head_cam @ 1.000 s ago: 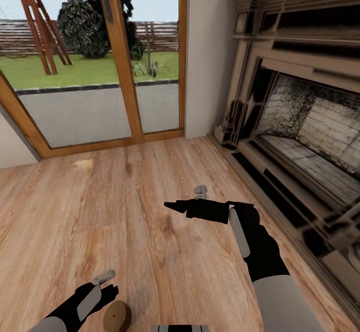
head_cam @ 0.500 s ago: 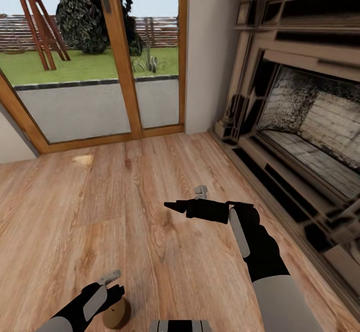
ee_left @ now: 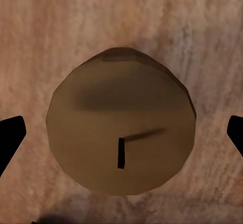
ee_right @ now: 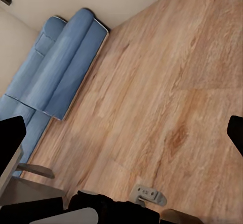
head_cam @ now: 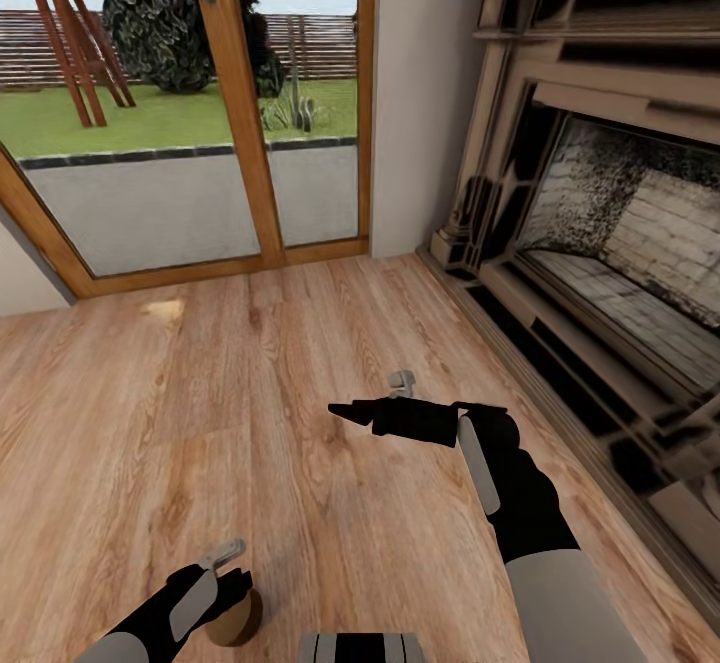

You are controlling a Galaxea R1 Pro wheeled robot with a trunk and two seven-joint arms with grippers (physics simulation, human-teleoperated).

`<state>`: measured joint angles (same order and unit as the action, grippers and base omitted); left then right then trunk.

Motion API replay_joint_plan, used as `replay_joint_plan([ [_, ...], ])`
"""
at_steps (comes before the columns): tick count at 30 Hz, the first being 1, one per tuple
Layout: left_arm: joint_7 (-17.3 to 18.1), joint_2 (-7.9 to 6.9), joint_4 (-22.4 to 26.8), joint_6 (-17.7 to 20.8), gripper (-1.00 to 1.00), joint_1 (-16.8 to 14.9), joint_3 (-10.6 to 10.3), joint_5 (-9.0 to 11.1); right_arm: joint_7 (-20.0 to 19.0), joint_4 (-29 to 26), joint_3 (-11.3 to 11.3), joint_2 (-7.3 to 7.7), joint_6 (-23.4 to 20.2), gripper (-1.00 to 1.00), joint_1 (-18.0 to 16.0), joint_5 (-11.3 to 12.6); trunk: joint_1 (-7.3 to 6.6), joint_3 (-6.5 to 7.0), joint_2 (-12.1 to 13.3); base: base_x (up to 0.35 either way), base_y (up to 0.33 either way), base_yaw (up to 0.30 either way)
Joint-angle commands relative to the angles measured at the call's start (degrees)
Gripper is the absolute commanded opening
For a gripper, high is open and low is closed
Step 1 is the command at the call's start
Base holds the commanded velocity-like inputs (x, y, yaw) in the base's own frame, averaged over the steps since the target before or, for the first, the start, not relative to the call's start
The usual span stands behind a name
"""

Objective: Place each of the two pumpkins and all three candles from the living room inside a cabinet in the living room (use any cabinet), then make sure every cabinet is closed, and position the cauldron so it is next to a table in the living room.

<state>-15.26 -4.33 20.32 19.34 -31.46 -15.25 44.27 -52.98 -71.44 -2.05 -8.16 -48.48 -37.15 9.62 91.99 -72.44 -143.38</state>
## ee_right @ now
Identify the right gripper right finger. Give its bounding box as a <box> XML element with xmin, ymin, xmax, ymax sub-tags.
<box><xmin>227</xmin><ymin>115</ymin><xmax>243</xmax><ymax>156</ymax></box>

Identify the pillar candle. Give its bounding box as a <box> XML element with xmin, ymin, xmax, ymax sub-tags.
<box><xmin>159</xmin><ymin>209</ymin><xmax>203</xmax><ymax>224</ymax></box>

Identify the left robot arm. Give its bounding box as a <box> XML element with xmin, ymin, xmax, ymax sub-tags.
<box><xmin>0</xmin><ymin>184</ymin><xmax>175</xmax><ymax>224</ymax></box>

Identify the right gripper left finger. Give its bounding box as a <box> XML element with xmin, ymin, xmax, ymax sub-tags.
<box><xmin>0</xmin><ymin>116</ymin><xmax>26</xmax><ymax>176</ymax></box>

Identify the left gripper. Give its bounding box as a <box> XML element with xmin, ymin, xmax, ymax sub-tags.
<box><xmin>120</xmin><ymin>201</ymin><xmax>175</xmax><ymax>224</ymax></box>

